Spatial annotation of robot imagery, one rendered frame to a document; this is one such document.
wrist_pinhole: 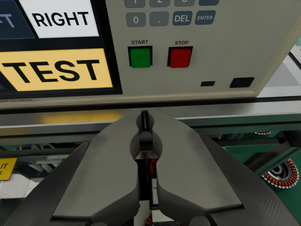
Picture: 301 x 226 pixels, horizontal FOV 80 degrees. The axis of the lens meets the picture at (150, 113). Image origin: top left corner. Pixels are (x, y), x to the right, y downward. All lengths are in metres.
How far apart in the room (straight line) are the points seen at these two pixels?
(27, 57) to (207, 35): 0.17
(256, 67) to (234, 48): 0.04
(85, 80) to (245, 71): 0.17
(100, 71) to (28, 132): 0.12
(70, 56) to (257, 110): 0.22
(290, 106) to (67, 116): 0.27
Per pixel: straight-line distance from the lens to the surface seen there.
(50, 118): 0.24
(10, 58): 0.22
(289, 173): 0.66
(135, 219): 0.51
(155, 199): 0.43
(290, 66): 0.34
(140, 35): 0.17
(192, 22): 0.17
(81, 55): 0.19
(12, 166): 0.30
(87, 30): 0.17
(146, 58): 0.18
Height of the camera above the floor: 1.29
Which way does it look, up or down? 54 degrees down
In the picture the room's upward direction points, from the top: straight up
